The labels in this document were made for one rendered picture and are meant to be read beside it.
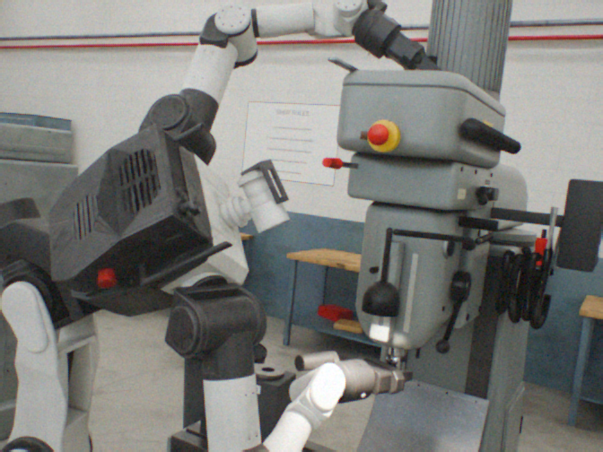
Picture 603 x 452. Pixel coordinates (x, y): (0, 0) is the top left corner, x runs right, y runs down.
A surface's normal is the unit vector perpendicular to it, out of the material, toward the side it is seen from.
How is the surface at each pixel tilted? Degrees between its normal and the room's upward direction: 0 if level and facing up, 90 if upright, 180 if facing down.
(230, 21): 63
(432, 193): 90
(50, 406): 90
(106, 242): 74
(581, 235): 90
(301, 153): 90
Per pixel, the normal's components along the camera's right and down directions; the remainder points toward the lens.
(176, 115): -0.24, -0.40
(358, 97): -0.50, 0.04
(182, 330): -0.70, 0.00
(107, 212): -0.61, -0.27
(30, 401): -0.20, 0.07
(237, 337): 0.70, -0.14
